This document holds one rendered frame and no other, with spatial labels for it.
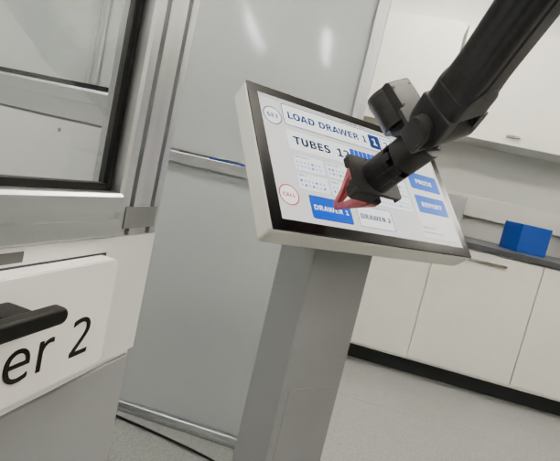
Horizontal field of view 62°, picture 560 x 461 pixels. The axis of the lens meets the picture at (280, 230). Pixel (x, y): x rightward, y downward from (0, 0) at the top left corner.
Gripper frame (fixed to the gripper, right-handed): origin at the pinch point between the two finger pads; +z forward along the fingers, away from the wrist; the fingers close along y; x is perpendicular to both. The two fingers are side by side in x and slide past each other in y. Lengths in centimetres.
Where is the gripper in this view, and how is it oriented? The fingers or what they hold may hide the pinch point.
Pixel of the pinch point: (338, 204)
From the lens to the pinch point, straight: 81.6
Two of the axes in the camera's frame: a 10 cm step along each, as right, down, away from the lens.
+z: -5.7, 4.3, 7.0
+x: 1.6, 8.9, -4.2
